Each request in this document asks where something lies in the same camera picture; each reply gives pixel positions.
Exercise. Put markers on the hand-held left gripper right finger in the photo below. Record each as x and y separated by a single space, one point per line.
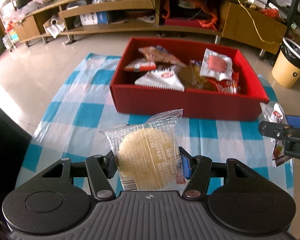
186 165

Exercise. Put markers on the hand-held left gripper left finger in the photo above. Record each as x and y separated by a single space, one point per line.
111 166

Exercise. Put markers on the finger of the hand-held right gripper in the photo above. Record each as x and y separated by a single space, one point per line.
298 121
277 131

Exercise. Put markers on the white red fruit snack packet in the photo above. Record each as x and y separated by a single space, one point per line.
277 115

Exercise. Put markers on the clear round cake packet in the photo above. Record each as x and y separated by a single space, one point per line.
145 155

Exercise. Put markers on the red cardboard box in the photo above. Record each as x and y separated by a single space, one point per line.
177 102

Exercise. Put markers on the red snack bag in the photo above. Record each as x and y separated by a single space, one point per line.
227 86

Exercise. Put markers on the clear corn puff packet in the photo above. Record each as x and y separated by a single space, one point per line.
202 82

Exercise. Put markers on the white zigzag-edged snack packet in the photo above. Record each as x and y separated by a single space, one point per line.
162 78

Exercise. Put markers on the white packet pink round slice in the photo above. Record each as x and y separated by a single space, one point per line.
216 65

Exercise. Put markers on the red white spicy strip packet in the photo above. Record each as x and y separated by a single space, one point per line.
142 66

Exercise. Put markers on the yellow toast bread packet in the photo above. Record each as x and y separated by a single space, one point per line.
160 55

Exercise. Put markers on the yellow trash bin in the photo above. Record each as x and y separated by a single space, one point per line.
287 72

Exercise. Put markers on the blue white checkered tablecloth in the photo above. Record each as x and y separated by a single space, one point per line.
77 110

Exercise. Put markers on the dark sofa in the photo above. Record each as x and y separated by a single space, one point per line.
5 142

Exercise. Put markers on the wooden TV cabinet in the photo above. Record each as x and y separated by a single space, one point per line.
250 22

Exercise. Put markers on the black metal rack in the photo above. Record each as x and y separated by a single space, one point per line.
297 10

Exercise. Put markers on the red plastic bag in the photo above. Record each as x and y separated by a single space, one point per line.
270 13

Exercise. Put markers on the orange plastic bag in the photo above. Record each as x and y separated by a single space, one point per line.
210 21

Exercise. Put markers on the red flat box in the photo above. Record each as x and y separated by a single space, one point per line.
182 22

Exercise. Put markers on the blue white carton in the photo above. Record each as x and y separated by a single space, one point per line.
92 18

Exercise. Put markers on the torn cardboard box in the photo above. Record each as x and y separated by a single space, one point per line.
53 27

